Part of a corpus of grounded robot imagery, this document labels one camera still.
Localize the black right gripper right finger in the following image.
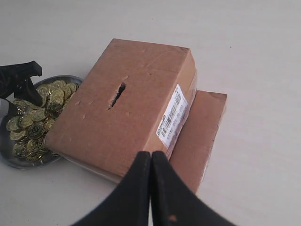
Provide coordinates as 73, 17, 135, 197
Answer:
149, 151, 234, 226

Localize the cardboard box with slot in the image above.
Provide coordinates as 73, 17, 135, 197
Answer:
45, 39, 197, 183

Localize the flat brown cardboard flap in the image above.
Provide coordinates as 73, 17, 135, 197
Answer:
169, 90, 227, 194

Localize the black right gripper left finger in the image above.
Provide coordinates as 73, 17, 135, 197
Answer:
74, 151, 151, 226

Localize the round silver metal plate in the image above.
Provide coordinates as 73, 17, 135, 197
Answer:
0, 75, 83, 170

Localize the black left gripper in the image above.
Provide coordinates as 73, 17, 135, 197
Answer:
0, 61, 43, 106

